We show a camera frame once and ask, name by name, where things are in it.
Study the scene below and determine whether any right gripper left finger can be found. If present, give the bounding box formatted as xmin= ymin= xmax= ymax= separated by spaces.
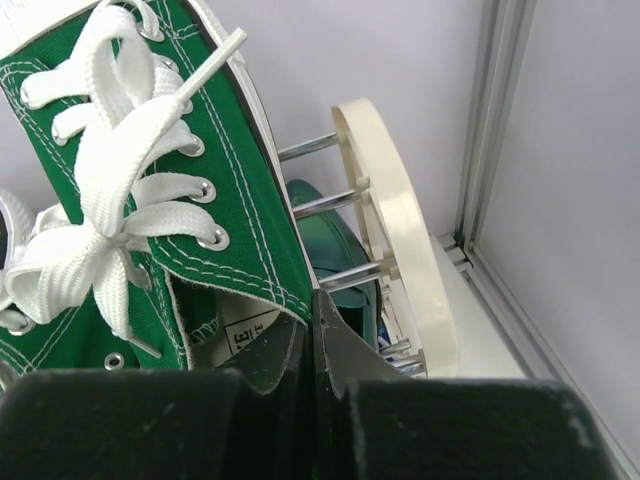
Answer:
xmin=214 ymin=314 xmax=308 ymax=395

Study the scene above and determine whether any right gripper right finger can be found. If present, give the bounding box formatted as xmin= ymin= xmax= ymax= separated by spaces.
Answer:
xmin=312 ymin=289 xmax=415 ymax=400

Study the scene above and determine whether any dark green leather shoe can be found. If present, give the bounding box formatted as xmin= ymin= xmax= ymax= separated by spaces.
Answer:
xmin=297 ymin=211 xmax=382 ymax=350

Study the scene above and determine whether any green sneaker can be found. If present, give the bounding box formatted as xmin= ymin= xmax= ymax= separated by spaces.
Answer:
xmin=1 ymin=189 xmax=35 ymax=268
xmin=1 ymin=1 xmax=316 ymax=385

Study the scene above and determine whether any cream metal shoe shelf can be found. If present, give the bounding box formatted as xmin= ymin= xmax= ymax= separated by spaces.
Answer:
xmin=279 ymin=98 xmax=461 ymax=378

